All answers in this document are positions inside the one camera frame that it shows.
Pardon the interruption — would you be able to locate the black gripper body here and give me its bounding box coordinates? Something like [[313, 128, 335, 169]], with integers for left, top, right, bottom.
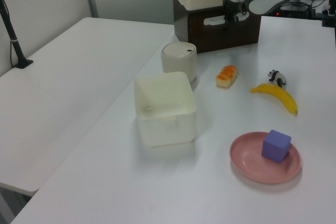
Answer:
[[223, 0, 243, 24]]

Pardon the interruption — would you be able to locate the dark drawer with white handle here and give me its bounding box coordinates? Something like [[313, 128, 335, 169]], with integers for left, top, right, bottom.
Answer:
[[188, 11, 261, 53]]

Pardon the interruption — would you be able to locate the dark wood drawer cabinet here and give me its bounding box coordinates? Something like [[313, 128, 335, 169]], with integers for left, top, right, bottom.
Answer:
[[172, 0, 261, 55]]

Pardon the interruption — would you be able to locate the toy bread with orange glaze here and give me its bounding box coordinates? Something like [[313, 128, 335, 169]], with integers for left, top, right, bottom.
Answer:
[[215, 65, 238, 88]]

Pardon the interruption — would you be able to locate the small beige lidded trash can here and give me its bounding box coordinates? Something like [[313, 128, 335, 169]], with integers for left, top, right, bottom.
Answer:
[[160, 41, 198, 84]]

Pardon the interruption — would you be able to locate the black electronics unit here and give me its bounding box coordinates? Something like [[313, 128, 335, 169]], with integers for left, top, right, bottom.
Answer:
[[275, 0, 330, 20]]

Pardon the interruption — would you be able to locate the small panda figurine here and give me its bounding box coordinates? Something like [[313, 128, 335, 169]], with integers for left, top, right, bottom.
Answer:
[[267, 69, 288, 88]]

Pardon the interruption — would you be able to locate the yellow toy banana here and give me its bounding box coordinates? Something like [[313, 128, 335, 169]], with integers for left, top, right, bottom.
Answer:
[[249, 83, 299, 115]]

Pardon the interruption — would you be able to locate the white square plastic bin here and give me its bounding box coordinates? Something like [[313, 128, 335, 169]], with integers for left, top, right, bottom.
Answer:
[[133, 71, 198, 148]]

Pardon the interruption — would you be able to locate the purple cube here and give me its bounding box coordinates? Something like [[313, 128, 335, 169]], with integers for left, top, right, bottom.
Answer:
[[261, 129, 292, 163]]

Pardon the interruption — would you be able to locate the pink plate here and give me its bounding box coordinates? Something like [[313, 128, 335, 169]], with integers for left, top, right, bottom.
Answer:
[[229, 131, 301, 185]]

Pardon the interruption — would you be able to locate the black clamped pole stand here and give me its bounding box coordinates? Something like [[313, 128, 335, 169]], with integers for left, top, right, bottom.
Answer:
[[0, 0, 35, 69]]

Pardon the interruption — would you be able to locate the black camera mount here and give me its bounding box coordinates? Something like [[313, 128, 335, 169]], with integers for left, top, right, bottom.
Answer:
[[320, 0, 336, 28]]

